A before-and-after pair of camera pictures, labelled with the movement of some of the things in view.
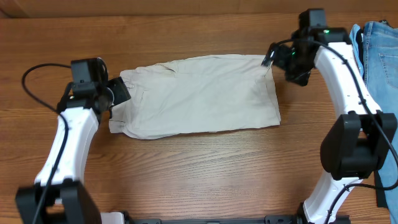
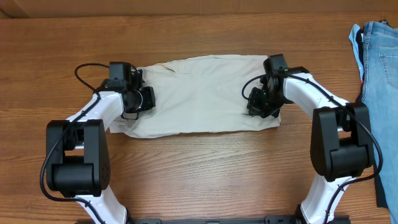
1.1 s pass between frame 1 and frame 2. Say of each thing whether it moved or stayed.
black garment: stayed
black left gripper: moved
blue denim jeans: stayed
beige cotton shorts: stayed
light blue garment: stayed
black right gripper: moved
